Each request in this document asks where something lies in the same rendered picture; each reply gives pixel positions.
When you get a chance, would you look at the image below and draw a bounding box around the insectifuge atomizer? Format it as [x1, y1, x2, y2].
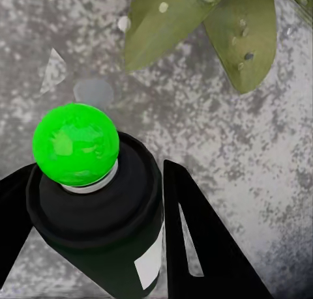
[25, 77, 165, 299]

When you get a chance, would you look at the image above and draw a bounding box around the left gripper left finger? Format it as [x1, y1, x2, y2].
[0, 163, 36, 290]

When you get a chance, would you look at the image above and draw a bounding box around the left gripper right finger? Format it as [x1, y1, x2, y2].
[163, 160, 274, 299]

